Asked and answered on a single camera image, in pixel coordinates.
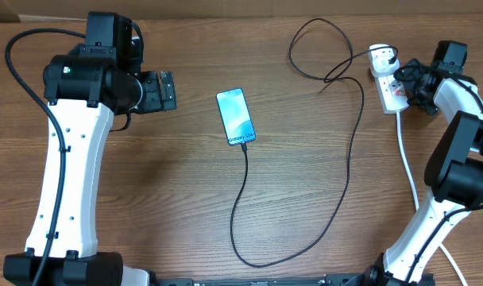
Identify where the blue Samsung Galaxy smartphone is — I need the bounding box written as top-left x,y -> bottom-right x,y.
216,88 -> 257,146

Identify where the black USB charging cable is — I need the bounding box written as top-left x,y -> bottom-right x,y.
229,17 -> 399,269

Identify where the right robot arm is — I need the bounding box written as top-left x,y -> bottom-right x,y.
357,59 -> 483,285

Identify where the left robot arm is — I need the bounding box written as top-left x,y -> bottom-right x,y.
3,45 -> 177,285

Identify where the white power strip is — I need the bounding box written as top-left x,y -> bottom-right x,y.
375,75 -> 409,114

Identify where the white wall charger adapter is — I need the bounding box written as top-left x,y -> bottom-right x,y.
368,44 -> 400,78

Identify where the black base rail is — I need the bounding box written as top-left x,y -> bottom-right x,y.
145,272 -> 436,286

